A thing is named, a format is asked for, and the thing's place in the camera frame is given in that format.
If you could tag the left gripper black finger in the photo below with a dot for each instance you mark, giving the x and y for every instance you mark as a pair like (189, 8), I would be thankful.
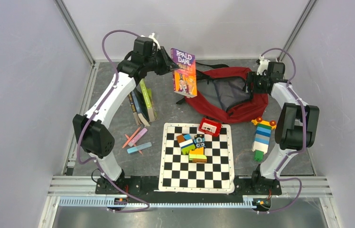
(165, 59)
(167, 67)

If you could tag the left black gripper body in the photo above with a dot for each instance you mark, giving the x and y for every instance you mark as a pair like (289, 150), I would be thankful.
(157, 60)

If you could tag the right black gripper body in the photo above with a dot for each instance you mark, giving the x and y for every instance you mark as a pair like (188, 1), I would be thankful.
(257, 81)

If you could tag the pink purple book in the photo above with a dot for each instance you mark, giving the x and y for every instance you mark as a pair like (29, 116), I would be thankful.
(184, 78)

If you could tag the red backpack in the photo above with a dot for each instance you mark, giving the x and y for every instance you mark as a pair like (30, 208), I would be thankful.
(222, 95)

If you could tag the dark blue book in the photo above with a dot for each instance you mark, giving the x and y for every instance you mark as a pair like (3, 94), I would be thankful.
(140, 107)

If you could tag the black orange book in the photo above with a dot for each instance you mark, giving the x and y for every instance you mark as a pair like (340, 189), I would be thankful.
(134, 111)

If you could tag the green book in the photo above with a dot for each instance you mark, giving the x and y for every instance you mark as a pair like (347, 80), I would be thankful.
(147, 95)

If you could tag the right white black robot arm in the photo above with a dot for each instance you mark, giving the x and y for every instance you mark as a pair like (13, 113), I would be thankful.
(277, 142)

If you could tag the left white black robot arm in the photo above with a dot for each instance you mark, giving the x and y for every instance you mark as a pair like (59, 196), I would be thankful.
(91, 128)

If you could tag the long striped block tower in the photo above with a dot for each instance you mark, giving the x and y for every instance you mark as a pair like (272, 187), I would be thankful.
(262, 137)

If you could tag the red plastic card box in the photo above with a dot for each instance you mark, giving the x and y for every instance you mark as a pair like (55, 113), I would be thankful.
(210, 127)

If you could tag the pink highlighter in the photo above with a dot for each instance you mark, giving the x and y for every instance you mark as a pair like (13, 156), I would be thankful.
(137, 136)

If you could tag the orange pencil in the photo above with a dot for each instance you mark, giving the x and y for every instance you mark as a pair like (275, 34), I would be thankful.
(133, 135)

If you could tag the brown blue green block stack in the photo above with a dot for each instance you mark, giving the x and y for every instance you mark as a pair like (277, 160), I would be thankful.
(186, 143)

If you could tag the blue owl number block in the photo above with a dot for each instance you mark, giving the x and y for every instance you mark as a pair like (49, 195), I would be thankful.
(199, 141)

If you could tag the red pencil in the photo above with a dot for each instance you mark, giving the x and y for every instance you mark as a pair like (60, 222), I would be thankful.
(133, 145)

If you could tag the light blue highlighter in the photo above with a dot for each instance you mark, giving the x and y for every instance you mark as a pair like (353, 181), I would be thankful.
(139, 147)

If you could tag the green yellow orange block stack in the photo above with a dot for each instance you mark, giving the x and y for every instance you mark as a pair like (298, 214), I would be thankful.
(197, 155)

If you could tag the black white chessboard mat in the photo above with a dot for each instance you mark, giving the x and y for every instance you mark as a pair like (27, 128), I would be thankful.
(209, 169)

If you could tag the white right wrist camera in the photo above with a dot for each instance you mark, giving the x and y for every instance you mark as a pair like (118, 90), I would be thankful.
(262, 63)

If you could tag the blue toothed cable rail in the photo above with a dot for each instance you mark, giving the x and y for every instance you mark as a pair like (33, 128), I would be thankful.
(111, 202)

